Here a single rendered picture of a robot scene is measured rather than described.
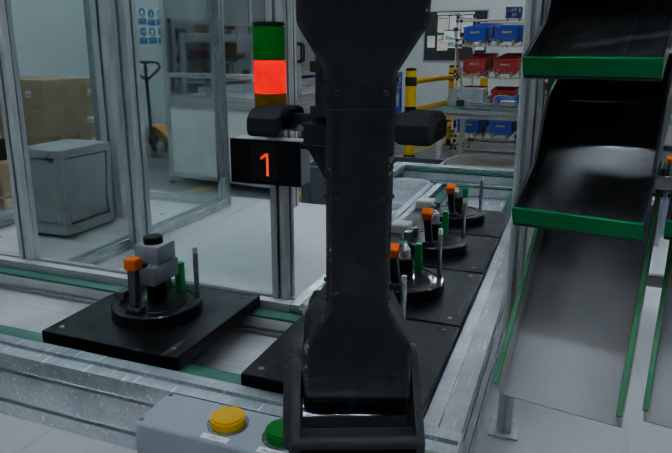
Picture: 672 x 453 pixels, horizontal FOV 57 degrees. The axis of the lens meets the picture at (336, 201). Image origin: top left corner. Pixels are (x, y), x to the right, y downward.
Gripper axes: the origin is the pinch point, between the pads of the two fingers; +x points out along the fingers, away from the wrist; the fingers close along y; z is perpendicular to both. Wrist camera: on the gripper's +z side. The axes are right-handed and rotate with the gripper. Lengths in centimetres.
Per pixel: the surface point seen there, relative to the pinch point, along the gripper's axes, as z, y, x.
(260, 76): 29.0, 24.5, -8.0
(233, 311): 23.8, 27.7, 28.6
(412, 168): 165, 35, 31
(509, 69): 745, 64, 14
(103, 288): 29, 58, 31
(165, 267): 19.3, 36.8, 20.9
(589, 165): 23.1, -22.6, 1.3
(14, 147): 33, 81, 7
